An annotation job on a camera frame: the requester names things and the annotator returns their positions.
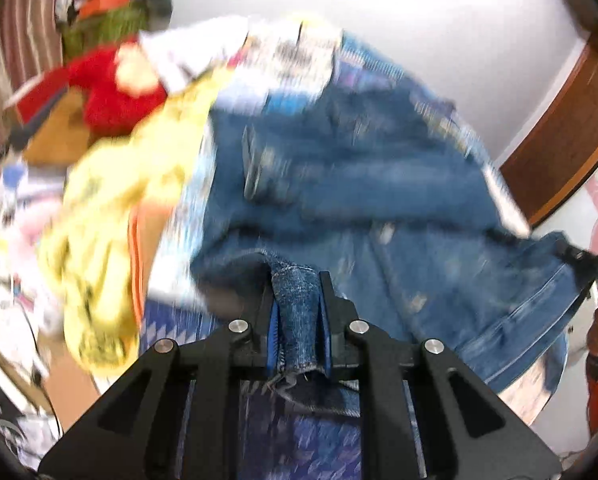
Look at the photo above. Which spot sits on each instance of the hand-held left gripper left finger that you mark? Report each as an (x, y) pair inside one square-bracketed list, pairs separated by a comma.
[(271, 332)]

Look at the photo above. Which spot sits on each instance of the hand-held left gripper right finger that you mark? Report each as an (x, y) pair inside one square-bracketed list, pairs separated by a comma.
[(326, 332)]

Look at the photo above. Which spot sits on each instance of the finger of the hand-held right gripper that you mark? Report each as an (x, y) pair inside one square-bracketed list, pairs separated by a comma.
[(584, 262)]

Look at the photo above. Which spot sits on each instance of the blue denim jacket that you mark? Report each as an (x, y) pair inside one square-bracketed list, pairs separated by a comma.
[(379, 200)]

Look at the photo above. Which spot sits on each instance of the white wardrobe door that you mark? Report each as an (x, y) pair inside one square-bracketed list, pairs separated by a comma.
[(569, 210)]

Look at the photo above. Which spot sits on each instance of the orange striped cloth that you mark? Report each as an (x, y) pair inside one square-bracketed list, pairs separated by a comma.
[(138, 265)]

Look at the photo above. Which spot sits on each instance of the yellow cloth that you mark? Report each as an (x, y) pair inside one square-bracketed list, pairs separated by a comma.
[(99, 240)]

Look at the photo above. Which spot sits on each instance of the patchwork blanket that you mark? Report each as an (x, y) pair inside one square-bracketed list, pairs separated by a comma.
[(304, 55)]

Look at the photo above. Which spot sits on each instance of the red garment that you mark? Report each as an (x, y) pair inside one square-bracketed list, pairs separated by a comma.
[(104, 100)]

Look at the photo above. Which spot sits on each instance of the brown box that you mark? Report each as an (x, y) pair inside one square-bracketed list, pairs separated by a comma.
[(59, 140)]

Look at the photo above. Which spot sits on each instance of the pile of printed papers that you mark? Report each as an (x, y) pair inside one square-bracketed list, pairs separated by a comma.
[(9, 200)]

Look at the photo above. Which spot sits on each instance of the white shirt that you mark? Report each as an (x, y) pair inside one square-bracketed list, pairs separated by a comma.
[(189, 50)]

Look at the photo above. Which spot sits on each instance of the striped pink curtain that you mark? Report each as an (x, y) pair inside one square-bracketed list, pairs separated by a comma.
[(24, 35)]

